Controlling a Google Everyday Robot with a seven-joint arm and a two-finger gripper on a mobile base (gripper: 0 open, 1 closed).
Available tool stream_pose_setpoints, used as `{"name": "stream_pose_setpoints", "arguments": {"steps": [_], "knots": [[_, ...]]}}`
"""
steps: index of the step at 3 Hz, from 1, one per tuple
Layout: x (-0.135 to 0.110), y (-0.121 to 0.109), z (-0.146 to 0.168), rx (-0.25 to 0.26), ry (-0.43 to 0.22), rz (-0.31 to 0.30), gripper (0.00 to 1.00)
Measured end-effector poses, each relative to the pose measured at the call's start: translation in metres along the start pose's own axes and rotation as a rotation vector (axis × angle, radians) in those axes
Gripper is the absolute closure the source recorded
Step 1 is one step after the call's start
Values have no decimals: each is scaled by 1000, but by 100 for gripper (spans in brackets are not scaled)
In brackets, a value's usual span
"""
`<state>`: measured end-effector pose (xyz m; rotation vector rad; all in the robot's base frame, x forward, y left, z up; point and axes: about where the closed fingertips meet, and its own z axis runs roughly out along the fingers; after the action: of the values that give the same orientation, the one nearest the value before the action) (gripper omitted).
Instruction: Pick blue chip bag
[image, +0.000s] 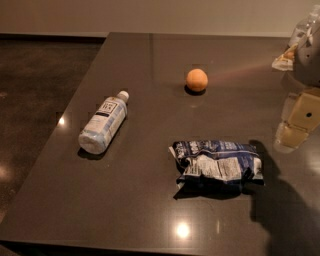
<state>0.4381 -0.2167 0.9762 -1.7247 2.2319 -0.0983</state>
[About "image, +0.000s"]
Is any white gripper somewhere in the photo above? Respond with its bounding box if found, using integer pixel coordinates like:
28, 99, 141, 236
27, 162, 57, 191
272, 24, 320, 153

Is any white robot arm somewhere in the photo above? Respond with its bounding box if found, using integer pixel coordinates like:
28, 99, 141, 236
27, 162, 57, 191
272, 5, 320, 153

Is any orange ball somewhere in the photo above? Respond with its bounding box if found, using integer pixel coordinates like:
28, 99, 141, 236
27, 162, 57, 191
186, 69, 208, 92

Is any blue chip bag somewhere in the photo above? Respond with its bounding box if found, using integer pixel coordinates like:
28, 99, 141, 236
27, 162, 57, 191
169, 140, 264, 192

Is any clear plastic water bottle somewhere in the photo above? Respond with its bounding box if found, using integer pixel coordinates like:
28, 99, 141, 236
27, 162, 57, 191
78, 91, 129, 155

